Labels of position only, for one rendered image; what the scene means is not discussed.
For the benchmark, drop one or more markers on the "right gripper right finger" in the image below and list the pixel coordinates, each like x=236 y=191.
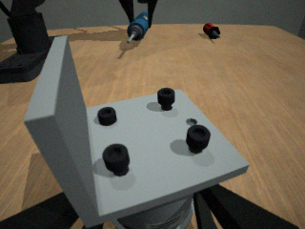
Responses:
x=233 y=211

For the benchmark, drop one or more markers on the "grey l-shaped metal bracket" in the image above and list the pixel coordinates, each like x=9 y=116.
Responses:
x=71 y=140

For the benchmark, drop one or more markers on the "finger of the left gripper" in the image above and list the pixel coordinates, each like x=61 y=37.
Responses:
x=151 y=3
x=125 y=5

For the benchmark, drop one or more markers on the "dark grey cylinder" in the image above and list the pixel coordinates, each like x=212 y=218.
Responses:
x=175 y=214

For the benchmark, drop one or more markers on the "black socket-head screw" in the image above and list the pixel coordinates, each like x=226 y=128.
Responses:
x=116 y=159
x=198 y=138
x=165 y=98
x=107 y=116

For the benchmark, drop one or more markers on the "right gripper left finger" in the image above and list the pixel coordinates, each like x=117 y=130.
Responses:
x=53 y=213

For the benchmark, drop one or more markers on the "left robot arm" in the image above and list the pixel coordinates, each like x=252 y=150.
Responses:
x=31 y=37

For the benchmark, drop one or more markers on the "blue electric screwdriver barrel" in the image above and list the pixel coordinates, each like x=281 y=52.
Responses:
x=138 y=27

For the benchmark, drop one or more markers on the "red screwdriver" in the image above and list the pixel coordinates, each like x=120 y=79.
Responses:
x=212 y=31

